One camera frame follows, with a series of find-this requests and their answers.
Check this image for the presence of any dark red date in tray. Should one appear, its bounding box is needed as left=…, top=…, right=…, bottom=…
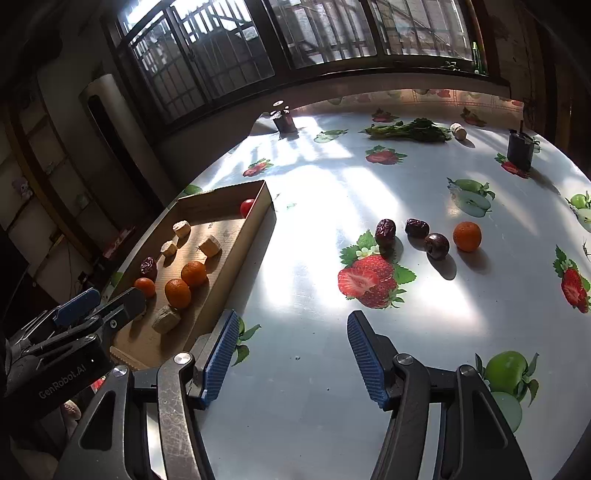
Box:
left=140, top=256, right=157, bottom=281

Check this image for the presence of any small dark red jar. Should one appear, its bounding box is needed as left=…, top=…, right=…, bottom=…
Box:
left=270, top=100, right=297, bottom=136

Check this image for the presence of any beige chunk large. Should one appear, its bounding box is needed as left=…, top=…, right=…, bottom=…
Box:
left=198, top=235, right=221, bottom=258

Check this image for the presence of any small orange in tray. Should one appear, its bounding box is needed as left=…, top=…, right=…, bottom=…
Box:
left=133, top=277, right=156, bottom=299

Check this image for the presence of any beige fibrous block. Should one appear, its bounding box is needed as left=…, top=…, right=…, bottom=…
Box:
left=151, top=305, right=181, bottom=335

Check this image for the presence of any beige chunk far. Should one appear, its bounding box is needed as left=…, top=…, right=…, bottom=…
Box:
left=172, top=220, right=191, bottom=239

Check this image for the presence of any orange tangerine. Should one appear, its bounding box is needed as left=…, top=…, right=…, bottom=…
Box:
left=164, top=278, right=192, bottom=310
left=453, top=222, right=482, bottom=253
left=180, top=261, right=207, bottom=288

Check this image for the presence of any dark purple plum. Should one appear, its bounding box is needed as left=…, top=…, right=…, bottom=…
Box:
left=424, top=233, right=450, bottom=261

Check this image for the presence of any black cup with plant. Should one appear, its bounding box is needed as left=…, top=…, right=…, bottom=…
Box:
left=507, top=122, right=534, bottom=173

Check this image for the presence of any green bottle on sill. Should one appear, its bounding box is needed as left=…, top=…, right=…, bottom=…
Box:
left=472, top=41, right=483, bottom=74

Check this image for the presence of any beige chunk small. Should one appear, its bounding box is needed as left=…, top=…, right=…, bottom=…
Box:
left=160, top=241, right=177, bottom=258

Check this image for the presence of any red cherry tomato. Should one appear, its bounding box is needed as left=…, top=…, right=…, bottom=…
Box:
left=239, top=198, right=256, bottom=218

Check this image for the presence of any green leafy vegetable bunch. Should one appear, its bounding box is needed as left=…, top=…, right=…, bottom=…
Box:
left=362, top=118, right=452, bottom=143

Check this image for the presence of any white standing air conditioner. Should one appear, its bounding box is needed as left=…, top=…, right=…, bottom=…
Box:
left=79, top=74, right=176, bottom=205

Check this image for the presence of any dark red date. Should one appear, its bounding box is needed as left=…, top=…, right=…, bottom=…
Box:
left=140, top=256, right=157, bottom=281
left=405, top=218, right=430, bottom=240
left=375, top=219, right=397, bottom=248

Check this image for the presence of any brown cardboard tray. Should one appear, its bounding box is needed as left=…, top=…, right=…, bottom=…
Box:
left=110, top=180, right=273, bottom=370

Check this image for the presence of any orange tangerine in tray front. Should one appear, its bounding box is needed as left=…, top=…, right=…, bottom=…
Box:
left=164, top=278, right=192, bottom=310

